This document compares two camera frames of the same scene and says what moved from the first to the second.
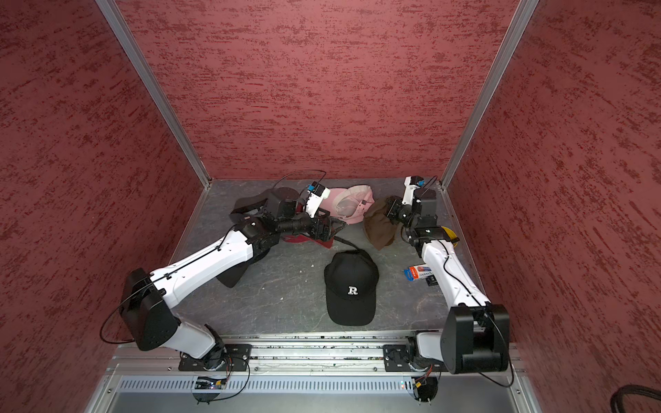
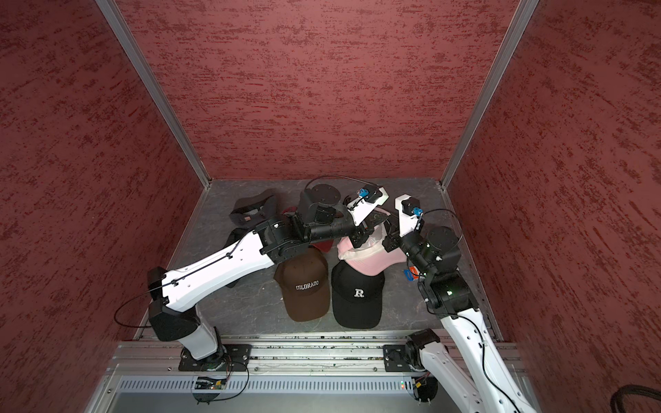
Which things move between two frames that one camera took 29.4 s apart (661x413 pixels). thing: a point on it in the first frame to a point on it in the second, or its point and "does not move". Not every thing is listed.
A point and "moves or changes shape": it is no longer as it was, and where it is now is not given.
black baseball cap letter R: (351, 279) moves or changes shape
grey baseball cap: (249, 206) does not move
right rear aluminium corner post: (524, 12) does not move
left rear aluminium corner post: (121, 29) does not move
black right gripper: (392, 212) to (393, 232)
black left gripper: (325, 233) to (364, 228)
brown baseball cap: (379, 229) moves or changes shape
